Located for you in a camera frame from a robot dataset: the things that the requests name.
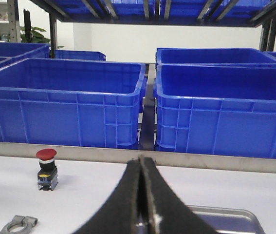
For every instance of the red emergency stop button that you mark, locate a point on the red emergency stop button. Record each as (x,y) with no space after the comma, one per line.
(47,177)

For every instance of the centre blue plastic crate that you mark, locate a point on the centre blue plastic crate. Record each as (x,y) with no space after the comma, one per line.
(71,102)

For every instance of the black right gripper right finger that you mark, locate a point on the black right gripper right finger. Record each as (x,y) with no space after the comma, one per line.
(167,214)

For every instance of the silver metal tray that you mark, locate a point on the silver metal tray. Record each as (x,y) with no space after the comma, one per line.
(229,221)

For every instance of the rear right blue crate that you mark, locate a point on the rear right blue crate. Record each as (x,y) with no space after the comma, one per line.
(241,57)

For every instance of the black metal shelf frame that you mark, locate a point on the black metal shelf frame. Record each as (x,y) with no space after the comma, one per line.
(133,29)

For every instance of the rear centre blue crate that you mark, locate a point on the rear centre blue crate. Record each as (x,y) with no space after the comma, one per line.
(83,55)

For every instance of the potted green plant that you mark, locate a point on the potted green plant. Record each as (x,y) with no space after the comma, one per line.
(36,35)

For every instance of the grey metal clamp block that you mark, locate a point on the grey metal clamp block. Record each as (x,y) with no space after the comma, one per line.
(19,225)

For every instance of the blue plastic crate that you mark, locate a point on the blue plastic crate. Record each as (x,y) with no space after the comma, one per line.
(71,102)
(216,110)
(11,52)

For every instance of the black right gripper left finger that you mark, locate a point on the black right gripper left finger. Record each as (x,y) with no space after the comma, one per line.
(119,213)

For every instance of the right blue plastic crate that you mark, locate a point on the right blue plastic crate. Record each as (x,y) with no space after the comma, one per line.
(216,110)

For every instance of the left blue plastic crate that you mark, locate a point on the left blue plastic crate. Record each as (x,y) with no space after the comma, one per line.
(11,52)

